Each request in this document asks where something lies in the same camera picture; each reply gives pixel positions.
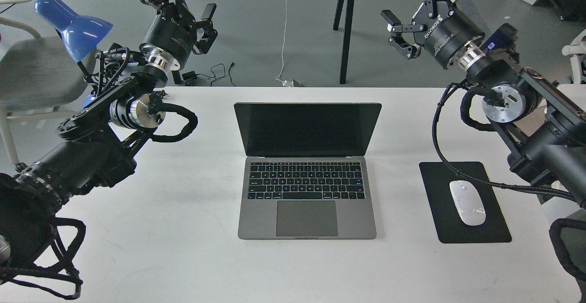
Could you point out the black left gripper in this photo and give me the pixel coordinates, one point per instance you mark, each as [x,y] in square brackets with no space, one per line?
[175,30]

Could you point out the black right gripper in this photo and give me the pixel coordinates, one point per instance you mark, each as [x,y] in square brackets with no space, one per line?
[438,27]

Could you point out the grey laptop computer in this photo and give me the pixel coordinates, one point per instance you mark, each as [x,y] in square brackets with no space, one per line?
[305,174]

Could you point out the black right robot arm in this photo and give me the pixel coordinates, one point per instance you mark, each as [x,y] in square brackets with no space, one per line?
[543,129]

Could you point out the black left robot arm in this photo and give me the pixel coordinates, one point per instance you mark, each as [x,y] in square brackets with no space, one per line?
[97,149]

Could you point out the blue desk lamp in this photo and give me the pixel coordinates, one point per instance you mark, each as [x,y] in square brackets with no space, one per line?
[80,33]

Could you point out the grey chair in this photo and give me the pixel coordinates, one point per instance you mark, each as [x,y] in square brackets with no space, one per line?
[37,77]

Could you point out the black mouse pad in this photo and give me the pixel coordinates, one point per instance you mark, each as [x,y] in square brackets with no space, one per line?
[450,229]

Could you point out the white computer mouse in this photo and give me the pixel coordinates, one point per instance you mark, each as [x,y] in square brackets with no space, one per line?
[468,203]

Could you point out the black power adapter with cable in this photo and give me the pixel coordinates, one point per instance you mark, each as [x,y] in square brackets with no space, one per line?
[192,78]

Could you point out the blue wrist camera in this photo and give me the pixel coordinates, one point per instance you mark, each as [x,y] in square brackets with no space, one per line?
[503,39]

